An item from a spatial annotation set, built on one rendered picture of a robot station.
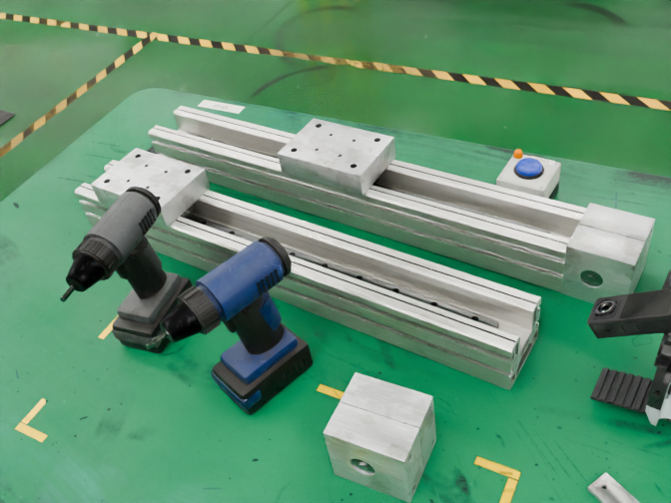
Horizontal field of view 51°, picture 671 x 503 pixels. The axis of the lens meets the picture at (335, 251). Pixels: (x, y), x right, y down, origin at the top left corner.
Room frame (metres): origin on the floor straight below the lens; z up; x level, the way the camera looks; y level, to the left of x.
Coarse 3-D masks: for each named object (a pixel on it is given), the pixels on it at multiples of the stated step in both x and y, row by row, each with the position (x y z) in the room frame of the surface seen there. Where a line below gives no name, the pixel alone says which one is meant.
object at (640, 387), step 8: (640, 376) 0.48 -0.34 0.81; (632, 384) 0.48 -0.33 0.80; (640, 384) 0.47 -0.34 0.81; (648, 384) 0.47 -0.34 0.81; (632, 392) 0.46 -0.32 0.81; (640, 392) 0.46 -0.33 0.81; (632, 400) 0.45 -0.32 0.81; (640, 400) 0.45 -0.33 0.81; (632, 408) 0.44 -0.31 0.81; (640, 408) 0.44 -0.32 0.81
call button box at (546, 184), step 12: (528, 156) 0.91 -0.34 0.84; (504, 168) 0.89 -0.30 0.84; (552, 168) 0.87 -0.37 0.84; (504, 180) 0.86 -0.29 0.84; (516, 180) 0.86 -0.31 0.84; (528, 180) 0.85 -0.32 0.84; (540, 180) 0.85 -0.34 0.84; (552, 180) 0.85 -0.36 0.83; (528, 192) 0.84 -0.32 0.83; (540, 192) 0.82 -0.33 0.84; (552, 192) 0.86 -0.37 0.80
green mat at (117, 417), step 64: (128, 128) 1.35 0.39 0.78; (384, 128) 1.16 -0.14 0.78; (64, 192) 1.15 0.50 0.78; (576, 192) 0.87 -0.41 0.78; (640, 192) 0.84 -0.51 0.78; (0, 256) 0.99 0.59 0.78; (64, 256) 0.96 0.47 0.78; (0, 320) 0.83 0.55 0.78; (64, 320) 0.80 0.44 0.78; (320, 320) 0.70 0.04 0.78; (576, 320) 0.61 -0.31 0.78; (0, 384) 0.69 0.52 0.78; (64, 384) 0.67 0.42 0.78; (128, 384) 0.65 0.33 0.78; (192, 384) 0.62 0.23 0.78; (448, 384) 0.54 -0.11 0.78; (576, 384) 0.51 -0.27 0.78; (0, 448) 0.58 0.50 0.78; (64, 448) 0.56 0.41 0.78; (128, 448) 0.54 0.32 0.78; (192, 448) 0.52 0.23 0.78; (256, 448) 0.50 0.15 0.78; (320, 448) 0.48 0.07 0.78; (448, 448) 0.45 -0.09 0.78; (512, 448) 0.43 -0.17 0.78; (576, 448) 0.42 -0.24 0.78; (640, 448) 0.40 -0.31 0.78
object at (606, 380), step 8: (608, 368) 0.51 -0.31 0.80; (600, 376) 0.50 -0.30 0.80; (608, 376) 0.50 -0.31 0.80; (616, 376) 0.49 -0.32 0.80; (600, 384) 0.49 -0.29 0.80; (608, 384) 0.48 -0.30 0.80; (592, 392) 0.48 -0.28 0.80; (600, 392) 0.48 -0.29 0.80; (608, 392) 0.47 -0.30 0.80; (600, 400) 0.47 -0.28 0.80
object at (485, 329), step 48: (192, 240) 0.85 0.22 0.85; (240, 240) 0.81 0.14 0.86; (288, 240) 0.82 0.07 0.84; (336, 240) 0.77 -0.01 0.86; (288, 288) 0.75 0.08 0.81; (336, 288) 0.68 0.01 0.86; (384, 288) 0.68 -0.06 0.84; (432, 288) 0.66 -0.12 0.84; (480, 288) 0.62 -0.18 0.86; (384, 336) 0.63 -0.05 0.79; (432, 336) 0.58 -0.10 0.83; (480, 336) 0.54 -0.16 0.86; (528, 336) 0.56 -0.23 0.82
